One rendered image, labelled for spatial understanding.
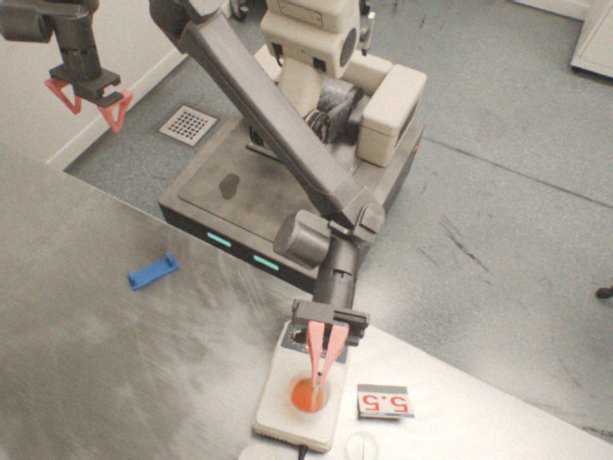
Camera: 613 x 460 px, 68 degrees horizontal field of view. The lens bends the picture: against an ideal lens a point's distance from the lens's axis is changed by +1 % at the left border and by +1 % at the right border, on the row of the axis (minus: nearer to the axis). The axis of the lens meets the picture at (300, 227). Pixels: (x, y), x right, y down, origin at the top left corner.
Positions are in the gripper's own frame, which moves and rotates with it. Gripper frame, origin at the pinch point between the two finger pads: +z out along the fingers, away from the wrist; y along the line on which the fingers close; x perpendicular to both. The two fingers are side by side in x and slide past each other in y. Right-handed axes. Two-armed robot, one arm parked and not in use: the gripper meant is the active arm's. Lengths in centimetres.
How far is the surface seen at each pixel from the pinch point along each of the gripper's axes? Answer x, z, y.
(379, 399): 24.3, -5.6, 11.3
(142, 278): 25.2, -19.0, -37.9
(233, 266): 26.1, -26.0, -21.1
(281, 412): 17.1, 1.4, -4.5
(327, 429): 17.1, 2.2, 3.0
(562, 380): 100, -44, 85
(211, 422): 26.0, 3.7, -16.3
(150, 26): 74, -165, -108
